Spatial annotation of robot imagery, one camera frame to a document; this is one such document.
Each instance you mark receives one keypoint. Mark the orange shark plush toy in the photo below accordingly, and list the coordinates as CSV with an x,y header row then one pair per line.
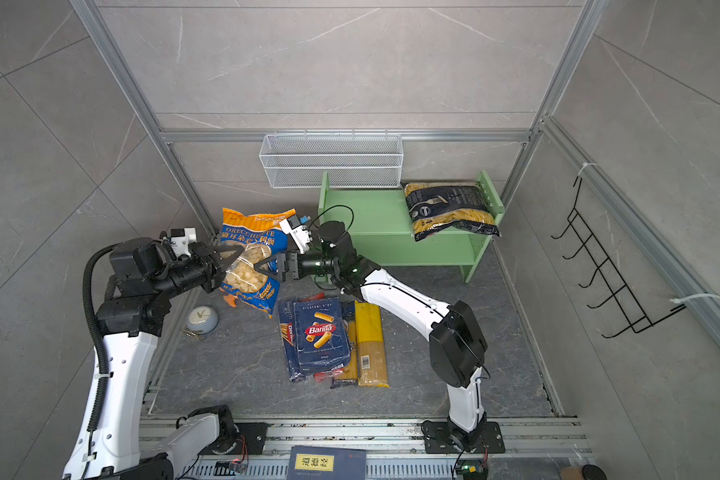
x,y
230,300

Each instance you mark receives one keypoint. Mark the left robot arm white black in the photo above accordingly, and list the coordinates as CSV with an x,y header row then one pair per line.
x,y
127,291

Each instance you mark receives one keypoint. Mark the yellow spaghetti bag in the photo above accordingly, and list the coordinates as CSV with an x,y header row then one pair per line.
x,y
370,347

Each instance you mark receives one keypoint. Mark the small grey alarm clock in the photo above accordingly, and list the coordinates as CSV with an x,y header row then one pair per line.
x,y
200,321

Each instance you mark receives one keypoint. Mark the aluminium rail frame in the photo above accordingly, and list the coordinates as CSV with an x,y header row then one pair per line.
x,y
342,447

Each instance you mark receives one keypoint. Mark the green two-tier shelf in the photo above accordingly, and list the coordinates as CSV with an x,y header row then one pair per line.
x,y
378,223

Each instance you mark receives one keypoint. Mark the black wire hook rack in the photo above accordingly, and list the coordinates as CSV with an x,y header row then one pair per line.
x,y
605,272

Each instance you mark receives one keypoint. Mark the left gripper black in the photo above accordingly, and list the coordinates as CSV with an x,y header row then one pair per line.
x,y
210,268

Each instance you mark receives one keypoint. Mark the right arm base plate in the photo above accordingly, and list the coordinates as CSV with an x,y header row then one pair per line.
x,y
446,438

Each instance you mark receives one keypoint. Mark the blue orecchiette pasta bag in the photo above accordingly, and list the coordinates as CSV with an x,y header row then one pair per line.
x,y
261,233

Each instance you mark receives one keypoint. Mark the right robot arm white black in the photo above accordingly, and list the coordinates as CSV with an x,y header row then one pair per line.
x,y
457,345

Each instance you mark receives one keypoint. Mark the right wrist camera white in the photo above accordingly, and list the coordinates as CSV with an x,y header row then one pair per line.
x,y
299,233

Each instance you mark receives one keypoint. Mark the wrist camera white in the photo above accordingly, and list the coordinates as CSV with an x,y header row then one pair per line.
x,y
299,233
180,239

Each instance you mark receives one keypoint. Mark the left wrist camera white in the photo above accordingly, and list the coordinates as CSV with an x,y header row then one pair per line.
x,y
180,239

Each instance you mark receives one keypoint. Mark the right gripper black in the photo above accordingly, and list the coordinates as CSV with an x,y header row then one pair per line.
x,y
274,260

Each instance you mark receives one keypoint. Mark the blue Barilla spaghetti box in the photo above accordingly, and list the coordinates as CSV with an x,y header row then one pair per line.
x,y
285,310

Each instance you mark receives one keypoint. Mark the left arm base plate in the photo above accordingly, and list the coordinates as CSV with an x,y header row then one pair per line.
x,y
250,438

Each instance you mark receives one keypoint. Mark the red pasta packet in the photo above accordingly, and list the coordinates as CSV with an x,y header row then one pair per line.
x,y
328,375

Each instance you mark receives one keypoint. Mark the blue Barilla rigatoni box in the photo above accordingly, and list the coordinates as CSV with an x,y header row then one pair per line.
x,y
322,343

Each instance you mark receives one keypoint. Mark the dark penne pasta bag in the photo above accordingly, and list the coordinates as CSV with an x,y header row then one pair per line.
x,y
437,206

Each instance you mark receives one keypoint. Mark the white wire mesh basket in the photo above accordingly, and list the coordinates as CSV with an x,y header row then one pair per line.
x,y
347,160

